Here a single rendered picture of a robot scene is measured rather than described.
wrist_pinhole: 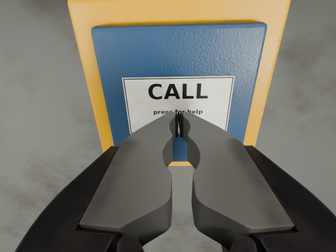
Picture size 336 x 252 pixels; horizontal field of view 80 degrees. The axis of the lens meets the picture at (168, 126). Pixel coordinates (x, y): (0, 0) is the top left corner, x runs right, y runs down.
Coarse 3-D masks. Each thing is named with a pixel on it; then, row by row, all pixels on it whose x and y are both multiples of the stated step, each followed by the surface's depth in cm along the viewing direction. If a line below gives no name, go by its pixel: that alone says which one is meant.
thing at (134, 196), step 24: (168, 120) 11; (120, 144) 9; (144, 144) 9; (168, 144) 10; (120, 168) 8; (144, 168) 8; (96, 192) 7; (120, 192) 7; (144, 192) 7; (168, 192) 7; (96, 216) 6; (120, 216) 6; (144, 216) 6; (168, 216) 7; (144, 240) 7
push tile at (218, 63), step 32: (96, 32) 11; (128, 32) 11; (160, 32) 11; (192, 32) 11; (224, 32) 11; (256, 32) 11; (128, 64) 12; (160, 64) 12; (192, 64) 12; (224, 64) 12; (256, 64) 12; (128, 96) 13; (160, 96) 13; (192, 96) 13; (224, 96) 13; (128, 128) 15; (224, 128) 14
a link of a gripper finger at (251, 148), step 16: (256, 160) 8; (272, 176) 7; (288, 176) 7; (288, 192) 7; (304, 192) 7; (288, 208) 6; (304, 208) 6; (320, 208) 6; (304, 224) 6; (320, 224) 6; (256, 240) 6; (272, 240) 5; (288, 240) 5; (304, 240) 5; (320, 240) 5
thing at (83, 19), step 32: (96, 0) 12; (128, 0) 12; (160, 0) 11; (192, 0) 11; (224, 0) 11; (256, 0) 11; (288, 0) 11; (96, 64) 13; (96, 96) 15; (256, 96) 14; (256, 128) 16
